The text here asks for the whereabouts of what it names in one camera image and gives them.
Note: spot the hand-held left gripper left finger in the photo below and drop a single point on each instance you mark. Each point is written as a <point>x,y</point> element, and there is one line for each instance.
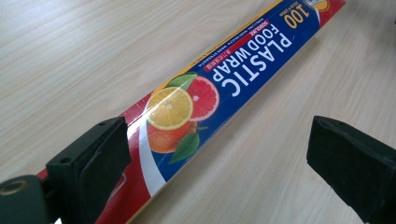
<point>90,168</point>

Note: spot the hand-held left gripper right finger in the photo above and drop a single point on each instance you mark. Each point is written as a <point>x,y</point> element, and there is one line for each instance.
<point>351,165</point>

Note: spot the blue and red food wrap box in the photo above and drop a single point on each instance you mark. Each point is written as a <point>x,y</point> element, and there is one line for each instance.
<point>218,96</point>

